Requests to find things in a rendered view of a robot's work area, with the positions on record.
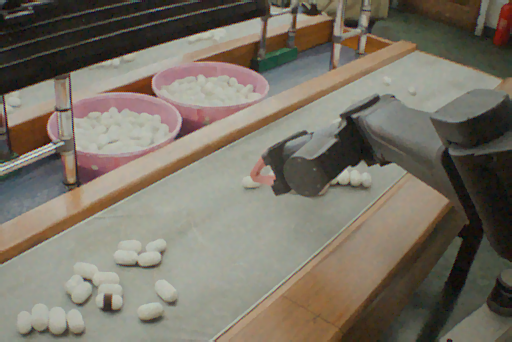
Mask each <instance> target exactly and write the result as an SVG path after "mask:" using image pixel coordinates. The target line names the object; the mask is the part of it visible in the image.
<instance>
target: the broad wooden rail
mask: <svg viewBox="0 0 512 342"><path fill-rule="evenodd" d="M466 222H467V220H466V219H464V218H463V216H462V215H461V214H460V213H459V212H458V211H457V209H456V207H455V206H454V205H453V204H452V202H451V201H449V199H446V198H445V197H443V196H442V195H441V194H440V193H438V192H437V191H435V190H433V189H432V188H430V186H428V185H426V184H425V183H423V182H421V181H420V180H418V178H416V177H414V176H413V175H411V174H410V173H407V174H406V175H404V176H403V177H402V178H401V179H400V180H399V182H397V183H396V184H395V185H394V186H393V187H392V188H391V189H390V190H388V191H387V192H386V193H385V194H384V195H383V196H382V197H380V198H379V199H378V200H377V201H376V203H375V204H374V205H373V206H371V207H370V208H369V209H368V210H367V211H366V212H365V213H363V214H362V215H361V216H360V217H359V218H358V219H357V220H356V221H354V222H353V223H352V224H351V225H350V226H349V227H348V228H346V230H345V231H344V232H343V233H342V234H341V235H340V236H339V237H337V238H336V239H335V240H334V241H333V242H332V243H330V244H328V245H327V246H326V247H325V248H324V249H323V250H322V251H321V252H319V253H318V254H317V255H316V256H315V257H314V258H313V260H311V261H310V262H309V263H308V264H307V265H306V266H305V267H304V268H302V269H300V270H299V271H298V272H297V273H296V274H295V275H293V276H292V277H291V278H290V279H289V280H288V281H287V282H286V283H284V284H283V285H282V286H281V287H280V288H279V289H278V290H277V291H275V292H274V293H273V294H271V295H270V296H269V297H268V298H266V299H265V300H264V301H263V302H262V303H261V304H260V305H259V306H257V307H256V308H254V309H253V310H252V311H251V312H249V313H248V314H247V315H246V316H245V317H244V318H243V319H242V320H240V321H239V322H238V323H237V324H236V325H235V326H234V327H231V328H230V329H229V330H228V331H227V332H226V333H225V334H223V335H222V336H221V337H220V338H219V339H218V340H215V341H214V342H376V341H377V340H378V339H379V337H380V336H381V335H382V334H383V333H384V332H385V330H386V329H387V328H388V326H389V325H390V324H391V322H392V321H393V320H394V319H395V317H396V316H397V315H398V313H399V312H400V311H401V309H402V308H403V307H404V305H405V304H406V303H407V301H408V300H409V299H410V297H411V296H412V295H413V293H414V292H415V291H416V290H417V289H418V288H419V287H420V285H421V284H422V283H423V281H424V280H425V279H426V277H427V276H428V275H429V273H430V272H431V271H432V269H433V268H434V267H435V266H436V264H437V263H438V262H439V260H440V259H441V258H442V256H443V255H444V254H445V251H446V250H447V248H448V247H449V246H450V244H451V243H452V242H453V241H454V239H455V238H456V237H457V235H458V234H459V233H460V230H461V229H462V227H463V226H464V225H465V223H466Z"/></svg>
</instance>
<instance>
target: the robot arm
mask: <svg viewBox="0 0 512 342"><path fill-rule="evenodd" d="M339 117H340V118H341V120H339V121H337V122H335V123H332V124H330V125H328V126H325V127H323V128H321V129H318V130H316V131H315V132H310V133H307V131H306V130H302V131H298V132H296V133H294V134H291V135H289V136H288V137H286V138H283V139H282V140H279V141H277V142H276V143H274V145H273V146H271V147H269V148H267V149H265V150H264V151H262V153H261V155H260V157H259V159H258V160H257V162H256V164H255V165H254V168H253V169H252V171H251V172H250V177H251V179H252V181H254V182H258V183H262V184H267V185H270V186H271V189H272V191H273V193H274V195H275V196H281V195H284V194H288V193H289V192H291V191H292V190H293V191H294V192H296V193H297V194H299V195H301V196H304V197H314V196H317V195H318V194H320V193H321V192H322V191H323V190H324V188H325V187H326V186H327V185H328V184H329V183H330V182H331V181H332V180H334V179H335V178H337V177H338V176H339V175H340V174H341V173H342V172H343V171H344V170H345V169H346V168H348V167H349V166H350V167H351V168H354V167H356V166H357V165H358V164H359V162H360V161H361V160H364V162H365V164H366V165H367V167H371V166H374V165H377V164H379V166H380V168H381V167H384V166H387V165H390V164H393V163H394V164H396V165H398V166H399V167H400V168H402V169H403V170H405V171H406V172H408V173H410V174H411V175H413V176H414V177H416V178H418V180H420V181H421V182H423V183H425V184H426V185H428V186H430V188H432V189H433V190H435V191H437V192H438V193H440V194H441V195H442V196H443V197H445V198H446V199H449V201H451V202H452V204H453V205H454V206H455V207H456V209H457V211H458V212H459V213H460V214H461V215H462V216H463V218H464V219H466V220H467V221H469V222H470V223H471V224H474V225H476V226H482V229H483V230H484V232H485V234H486V237H487V239H488V241H489V242H490V246H491V248H492V249H493V250H494V251H495V252H496V253H497V254H498V255H499V257H501V258H503V259H505V258H506V259H507V260H508V261H509V262H511V263H512V100H511V98H510V96H509V94H508V92H507V91H506V90H490V89H484V88H474V89H472V90H470V91H469V92H467V93H463V94H462V95H460V96H459V97H457V98H456V99H454V100H452V101H450V103H448V104H447V103H446V104H445V105H443V106H442V107H441V108H439V109H438V110H436V111H434V112H433V113H432V112H427V111H421V110H418V109H417V108H412V107H409V106H407V105H406V104H405V103H404V102H402V101H401V100H399V99H397V98H396V96H395V95H393V94H385V95H382V96H380V95H379V94H378V93H375V94H372V95H370V96H368V97H366V98H365V99H363V100H360V101H358V102H356V103H354V104H352V105H350V106H349V107H348V108H346V109H345V110H344V111H343V112H342V113H340V114H339ZM268 165H270V168H271V170H272V172H273V174H274V175H261V174H260V171H261V170H262V169H264V168H265V167H268Z"/></svg>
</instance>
